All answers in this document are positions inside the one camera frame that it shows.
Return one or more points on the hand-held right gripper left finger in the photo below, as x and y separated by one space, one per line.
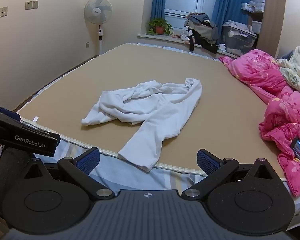
88 161

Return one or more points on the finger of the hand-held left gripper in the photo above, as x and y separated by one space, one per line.
10 113

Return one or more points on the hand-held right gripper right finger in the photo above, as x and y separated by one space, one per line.
207 162

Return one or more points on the white pants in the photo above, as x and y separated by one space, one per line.
152 110

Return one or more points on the pile of clothes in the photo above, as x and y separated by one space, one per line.
202 30

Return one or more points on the pink floral quilt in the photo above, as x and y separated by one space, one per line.
255 72

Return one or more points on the white floral quilt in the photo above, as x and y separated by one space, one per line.
297 72

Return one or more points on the clear plastic storage box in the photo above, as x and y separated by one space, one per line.
237 38

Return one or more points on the white standing fan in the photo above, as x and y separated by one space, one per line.
98 10

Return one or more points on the white windowsill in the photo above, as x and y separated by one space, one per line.
152 37

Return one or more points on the potted green plant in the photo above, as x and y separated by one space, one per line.
160 26

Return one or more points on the wooden wardrobe shelf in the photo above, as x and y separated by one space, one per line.
275 17

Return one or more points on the pile of white packets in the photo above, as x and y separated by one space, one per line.
255 5

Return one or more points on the double wall switch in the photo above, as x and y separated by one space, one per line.
31 4

